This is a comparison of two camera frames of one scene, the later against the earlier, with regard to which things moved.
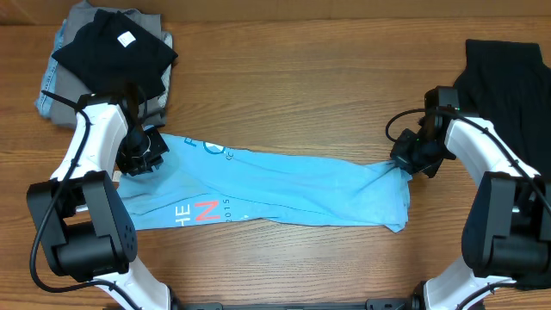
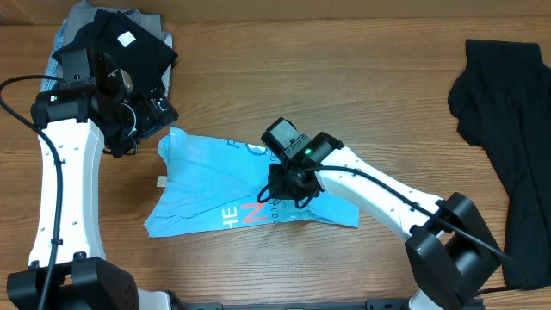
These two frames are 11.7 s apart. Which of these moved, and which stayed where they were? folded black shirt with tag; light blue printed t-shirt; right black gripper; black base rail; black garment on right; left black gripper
Moved: light blue printed t-shirt; right black gripper; left black gripper
Stayed: folded black shirt with tag; black garment on right; black base rail
